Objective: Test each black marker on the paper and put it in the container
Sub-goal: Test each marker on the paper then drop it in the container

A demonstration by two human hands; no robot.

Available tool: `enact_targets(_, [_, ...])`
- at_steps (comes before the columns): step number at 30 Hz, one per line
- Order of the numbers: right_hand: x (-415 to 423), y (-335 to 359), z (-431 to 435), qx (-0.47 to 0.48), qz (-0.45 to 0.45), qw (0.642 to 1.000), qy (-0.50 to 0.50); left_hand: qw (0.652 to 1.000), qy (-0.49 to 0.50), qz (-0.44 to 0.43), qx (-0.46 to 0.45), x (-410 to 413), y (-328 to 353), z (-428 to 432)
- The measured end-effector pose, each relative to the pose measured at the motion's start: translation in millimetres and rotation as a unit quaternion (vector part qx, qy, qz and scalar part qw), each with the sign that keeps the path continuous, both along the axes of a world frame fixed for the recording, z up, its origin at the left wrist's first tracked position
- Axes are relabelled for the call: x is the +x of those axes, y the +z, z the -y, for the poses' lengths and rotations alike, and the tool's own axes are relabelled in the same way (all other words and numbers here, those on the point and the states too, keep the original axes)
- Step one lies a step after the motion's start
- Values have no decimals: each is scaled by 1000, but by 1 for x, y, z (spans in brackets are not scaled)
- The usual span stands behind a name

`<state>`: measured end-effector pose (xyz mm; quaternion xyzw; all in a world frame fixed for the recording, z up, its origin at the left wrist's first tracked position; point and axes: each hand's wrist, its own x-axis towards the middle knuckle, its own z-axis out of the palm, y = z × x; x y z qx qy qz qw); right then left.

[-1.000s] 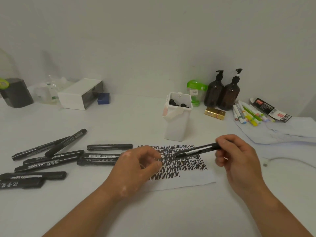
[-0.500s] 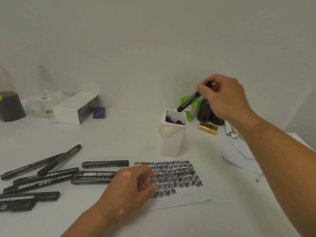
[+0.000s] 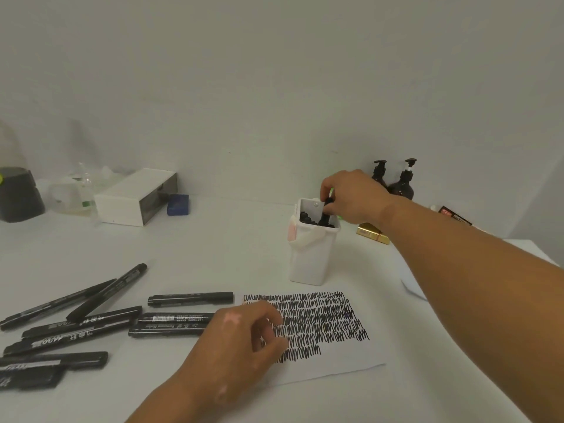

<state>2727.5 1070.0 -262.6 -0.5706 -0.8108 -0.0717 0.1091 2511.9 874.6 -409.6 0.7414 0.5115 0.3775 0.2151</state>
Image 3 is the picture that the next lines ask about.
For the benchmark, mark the white box with grey front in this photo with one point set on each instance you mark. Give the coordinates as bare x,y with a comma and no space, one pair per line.
119,207

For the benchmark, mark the white paper with black scribbles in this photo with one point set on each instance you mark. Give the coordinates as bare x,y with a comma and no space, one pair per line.
343,361

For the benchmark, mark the small gold box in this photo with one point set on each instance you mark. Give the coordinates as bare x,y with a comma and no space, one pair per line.
370,233

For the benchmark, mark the person's left hand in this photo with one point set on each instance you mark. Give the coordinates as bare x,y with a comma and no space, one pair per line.
229,361

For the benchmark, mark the brown pump bottle white neck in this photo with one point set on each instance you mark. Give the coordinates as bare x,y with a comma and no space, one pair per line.
402,189

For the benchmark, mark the person's right hand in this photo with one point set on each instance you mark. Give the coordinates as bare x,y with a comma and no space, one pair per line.
361,195

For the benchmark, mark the clear bottle with dark liquid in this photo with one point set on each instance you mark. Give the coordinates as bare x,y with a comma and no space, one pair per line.
20,198

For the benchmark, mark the small blue box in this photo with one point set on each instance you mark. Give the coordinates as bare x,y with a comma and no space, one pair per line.
178,204

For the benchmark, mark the person's right forearm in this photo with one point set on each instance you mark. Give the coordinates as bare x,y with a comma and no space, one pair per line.
493,299

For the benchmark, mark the black and red cardboard box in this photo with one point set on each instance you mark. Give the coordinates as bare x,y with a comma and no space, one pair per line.
454,213

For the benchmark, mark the pile of black markers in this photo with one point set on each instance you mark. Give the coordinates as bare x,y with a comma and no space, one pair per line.
88,334

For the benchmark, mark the pile of loose white sheets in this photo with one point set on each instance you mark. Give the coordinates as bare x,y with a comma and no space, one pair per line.
412,288

